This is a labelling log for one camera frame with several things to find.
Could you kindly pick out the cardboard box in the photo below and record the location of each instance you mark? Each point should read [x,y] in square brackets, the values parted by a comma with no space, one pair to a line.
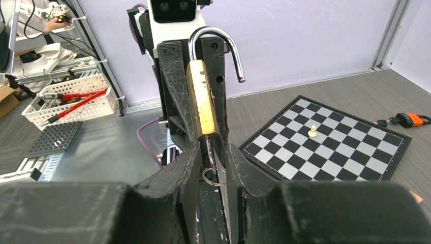
[8,100]

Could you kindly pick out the white perforated basket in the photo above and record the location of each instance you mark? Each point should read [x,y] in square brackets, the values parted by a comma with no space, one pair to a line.
[74,100]

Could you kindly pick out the brass padlock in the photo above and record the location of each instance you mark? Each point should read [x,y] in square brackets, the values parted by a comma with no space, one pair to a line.
[200,94]

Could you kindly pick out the small wooden block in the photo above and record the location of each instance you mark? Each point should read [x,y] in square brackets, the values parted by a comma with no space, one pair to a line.
[417,198]

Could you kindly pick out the orange black padlock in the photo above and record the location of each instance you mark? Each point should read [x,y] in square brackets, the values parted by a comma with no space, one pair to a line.
[406,120]

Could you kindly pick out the aluminium frame rail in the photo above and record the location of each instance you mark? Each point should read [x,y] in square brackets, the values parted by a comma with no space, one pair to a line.
[393,24]

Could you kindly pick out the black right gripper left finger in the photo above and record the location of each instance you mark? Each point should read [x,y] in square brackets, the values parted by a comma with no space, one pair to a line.
[159,209]

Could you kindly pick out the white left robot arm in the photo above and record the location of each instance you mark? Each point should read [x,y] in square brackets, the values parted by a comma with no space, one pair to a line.
[140,27]

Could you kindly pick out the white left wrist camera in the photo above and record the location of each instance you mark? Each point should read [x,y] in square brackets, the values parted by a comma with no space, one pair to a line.
[175,20]

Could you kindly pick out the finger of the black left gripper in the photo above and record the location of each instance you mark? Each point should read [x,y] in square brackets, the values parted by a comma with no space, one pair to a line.
[213,53]
[175,91]

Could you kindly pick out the black white chessboard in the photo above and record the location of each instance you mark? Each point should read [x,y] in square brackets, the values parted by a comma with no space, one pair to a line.
[346,147]

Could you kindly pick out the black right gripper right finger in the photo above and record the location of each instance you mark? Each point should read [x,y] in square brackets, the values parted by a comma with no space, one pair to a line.
[265,210]

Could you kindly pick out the cream chess pawn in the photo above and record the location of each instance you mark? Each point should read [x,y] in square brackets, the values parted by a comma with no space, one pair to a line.
[312,133]

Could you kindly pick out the grey studded plate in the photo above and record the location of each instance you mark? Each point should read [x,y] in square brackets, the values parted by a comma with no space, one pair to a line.
[54,139]

